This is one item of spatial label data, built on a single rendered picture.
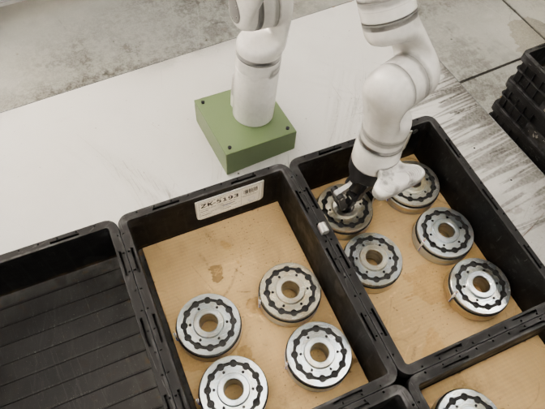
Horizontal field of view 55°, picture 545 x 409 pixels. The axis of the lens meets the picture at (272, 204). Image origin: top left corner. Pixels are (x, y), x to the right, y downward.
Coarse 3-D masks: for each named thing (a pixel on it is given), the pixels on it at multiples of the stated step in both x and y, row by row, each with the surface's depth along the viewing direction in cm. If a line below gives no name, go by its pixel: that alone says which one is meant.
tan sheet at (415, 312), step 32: (416, 160) 105; (320, 192) 100; (384, 224) 97; (416, 256) 94; (480, 256) 95; (416, 288) 91; (384, 320) 88; (416, 320) 88; (448, 320) 89; (416, 352) 85
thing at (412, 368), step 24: (432, 120) 98; (336, 144) 94; (480, 192) 90; (504, 216) 88; (336, 240) 84; (360, 288) 80; (528, 312) 81; (384, 336) 76; (480, 336) 77; (432, 360) 75
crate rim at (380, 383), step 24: (264, 168) 90; (288, 168) 91; (192, 192) 87; (216, 192) 88; (144, 216) 85; (312, 216) 86; (336, 264) 82; (144, 288) 78; (360, 312) 78; (168, 360) 73; (384, 360) 75; (384, 384) 73; (312, 408) 71; (336, 408) 71
